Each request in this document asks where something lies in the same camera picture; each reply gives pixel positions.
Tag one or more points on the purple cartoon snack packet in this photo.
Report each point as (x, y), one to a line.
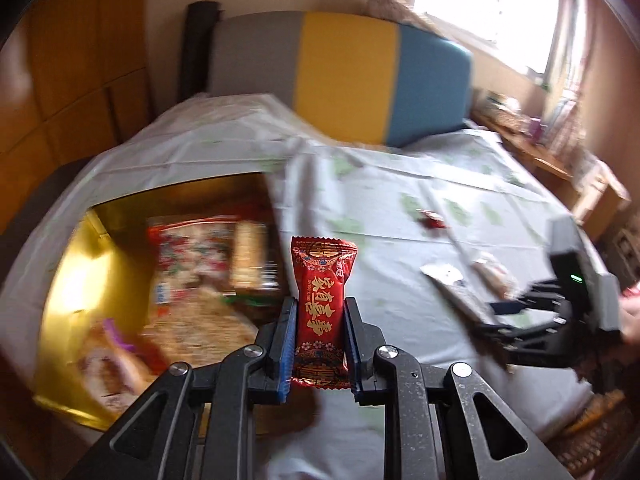
(117, 335)

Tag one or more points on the hanging beige curtain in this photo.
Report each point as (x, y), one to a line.
(570, 85)

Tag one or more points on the wooden wardrobe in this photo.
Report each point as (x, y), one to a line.
(75, 75)

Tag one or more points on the white green print plastic sheet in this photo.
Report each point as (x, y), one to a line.
(390, 185)

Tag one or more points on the clear sandwich cracker packet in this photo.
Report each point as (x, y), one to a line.
(250, 255)

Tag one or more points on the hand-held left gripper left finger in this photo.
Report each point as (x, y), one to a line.
(286, 350)

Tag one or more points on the red white rice cracker pack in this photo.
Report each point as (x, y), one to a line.
(195, 250)

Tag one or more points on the wooden side desk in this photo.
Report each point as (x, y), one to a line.
(550, 165)

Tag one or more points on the person's right hand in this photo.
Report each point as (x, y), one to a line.
(631, 315)

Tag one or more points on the gold tin box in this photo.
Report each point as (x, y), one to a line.
(75, 285)

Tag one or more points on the purple bottle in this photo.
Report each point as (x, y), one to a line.
(536, 129)

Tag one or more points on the brown woven mat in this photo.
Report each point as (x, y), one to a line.
(595, 435)

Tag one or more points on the red gold print snack packet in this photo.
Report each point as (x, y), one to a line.
(322, 305)

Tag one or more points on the white patterned cloth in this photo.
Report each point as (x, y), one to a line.
(595, 175)

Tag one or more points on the black upright cushion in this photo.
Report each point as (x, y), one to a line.
(197, 50)

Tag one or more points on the window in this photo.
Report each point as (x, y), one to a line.
(485, 10)

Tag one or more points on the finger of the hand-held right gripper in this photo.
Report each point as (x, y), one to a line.
(535, 305)
(530, 345)

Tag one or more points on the brown pastry packet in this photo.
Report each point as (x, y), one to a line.
(210, 325)

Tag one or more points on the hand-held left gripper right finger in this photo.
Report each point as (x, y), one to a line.
(353, 350)

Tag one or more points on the grey yellow blue headboard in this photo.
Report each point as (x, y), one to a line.
(345, 75)

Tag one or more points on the silver foil snack packet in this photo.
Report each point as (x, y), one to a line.
(450, 280)

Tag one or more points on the small red candy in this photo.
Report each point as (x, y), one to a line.
(431, 219)

